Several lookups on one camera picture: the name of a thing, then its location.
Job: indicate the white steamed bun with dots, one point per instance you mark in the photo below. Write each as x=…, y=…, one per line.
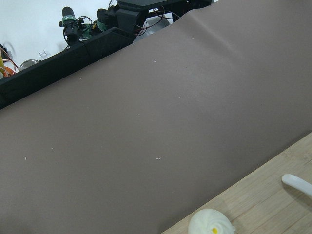
x=210, y=221

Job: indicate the black table edge guard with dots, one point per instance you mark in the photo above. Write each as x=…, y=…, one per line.
x=62, y=64

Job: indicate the white ceramic spoon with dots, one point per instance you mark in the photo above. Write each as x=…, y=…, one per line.
x=297, y=183

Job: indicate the bamboo cutting board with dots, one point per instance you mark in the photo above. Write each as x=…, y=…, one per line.
x=261, y=203

